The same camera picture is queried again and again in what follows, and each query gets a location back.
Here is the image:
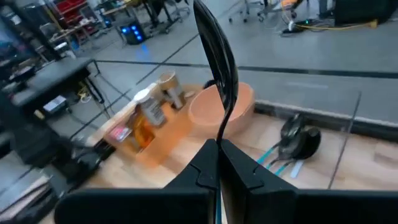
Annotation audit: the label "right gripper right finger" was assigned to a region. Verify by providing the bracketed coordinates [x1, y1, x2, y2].
[220, 139, 300, 224]

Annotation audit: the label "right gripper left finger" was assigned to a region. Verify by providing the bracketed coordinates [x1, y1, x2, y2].
[164, 139, 220, 224]

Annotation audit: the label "jar with white label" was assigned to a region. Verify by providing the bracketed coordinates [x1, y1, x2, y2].
[133, 88, 168, 129]

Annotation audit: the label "small red box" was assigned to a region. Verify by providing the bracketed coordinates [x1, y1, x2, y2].
[108, 125, 132, 143]

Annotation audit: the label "orange rectangular tray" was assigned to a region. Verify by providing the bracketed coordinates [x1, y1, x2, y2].
[86, 82, 203, 167]

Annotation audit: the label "orange bowl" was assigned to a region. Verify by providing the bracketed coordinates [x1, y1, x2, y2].
[187, 82, 256, 140]

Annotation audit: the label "black computer blue lights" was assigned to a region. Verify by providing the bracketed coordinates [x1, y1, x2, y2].
[119, 21, 146, 46]

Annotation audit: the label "office chair base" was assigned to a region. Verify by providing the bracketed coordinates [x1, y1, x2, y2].
[228, 0, 299, 24]

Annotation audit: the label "black side desk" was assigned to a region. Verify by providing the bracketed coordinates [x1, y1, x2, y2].
[11, 57, 105, 108]

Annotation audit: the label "white paper sheet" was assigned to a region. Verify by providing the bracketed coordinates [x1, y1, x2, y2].
[0, 175, 52, 222]

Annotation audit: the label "black cabinet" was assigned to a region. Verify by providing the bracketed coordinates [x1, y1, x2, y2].
[333, 0, 398, 26]

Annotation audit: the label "yellow floor cable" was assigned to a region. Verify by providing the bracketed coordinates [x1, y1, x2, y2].
[279, 0, 379, 32]

